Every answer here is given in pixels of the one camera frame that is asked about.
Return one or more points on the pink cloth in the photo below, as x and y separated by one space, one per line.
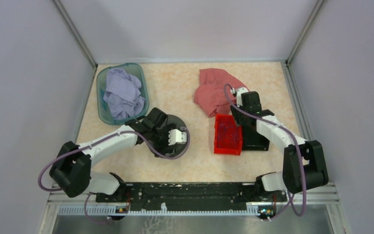
210 93

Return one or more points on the black cable spool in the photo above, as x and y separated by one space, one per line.
180 149

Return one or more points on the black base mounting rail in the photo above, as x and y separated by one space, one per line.
190 197

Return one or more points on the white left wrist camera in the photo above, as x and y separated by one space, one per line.
176 136

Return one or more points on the red plastic bin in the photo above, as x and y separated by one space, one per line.
228 136

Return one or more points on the black plastic bin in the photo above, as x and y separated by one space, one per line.
252 140

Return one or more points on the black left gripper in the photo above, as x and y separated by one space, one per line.
160 149

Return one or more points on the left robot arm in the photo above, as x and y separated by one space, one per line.
73 171

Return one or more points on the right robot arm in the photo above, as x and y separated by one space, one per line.
304 165

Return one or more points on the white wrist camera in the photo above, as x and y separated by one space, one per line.
238 91
176 136

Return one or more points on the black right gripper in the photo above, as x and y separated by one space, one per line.
236 113

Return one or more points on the lavender cloth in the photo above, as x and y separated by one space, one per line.
122 94

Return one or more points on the teal plastic tray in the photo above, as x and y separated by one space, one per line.
103 109

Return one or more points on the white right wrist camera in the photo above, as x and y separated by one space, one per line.
238 91

